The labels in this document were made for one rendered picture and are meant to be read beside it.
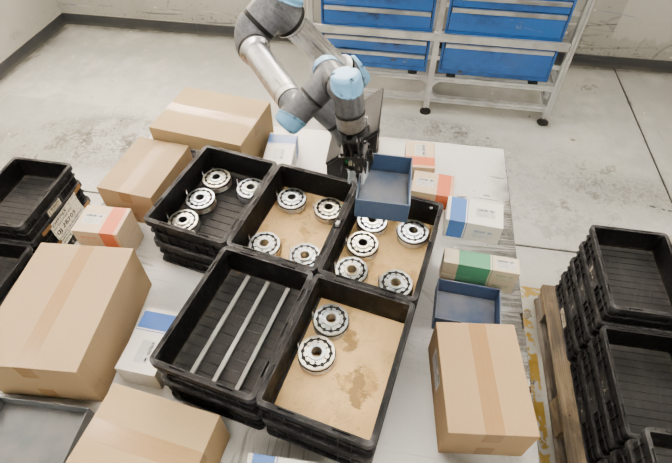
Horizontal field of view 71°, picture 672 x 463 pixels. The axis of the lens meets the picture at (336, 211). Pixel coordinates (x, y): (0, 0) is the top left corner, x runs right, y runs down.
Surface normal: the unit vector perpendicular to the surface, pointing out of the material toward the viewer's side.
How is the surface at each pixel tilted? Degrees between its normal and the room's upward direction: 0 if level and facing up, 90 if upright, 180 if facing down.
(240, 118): 0
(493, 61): 90
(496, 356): 0
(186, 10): 90
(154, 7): 90
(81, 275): 0
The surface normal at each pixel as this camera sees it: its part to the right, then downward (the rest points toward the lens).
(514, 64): -0.16, 0.73
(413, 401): 0.00, -0.68
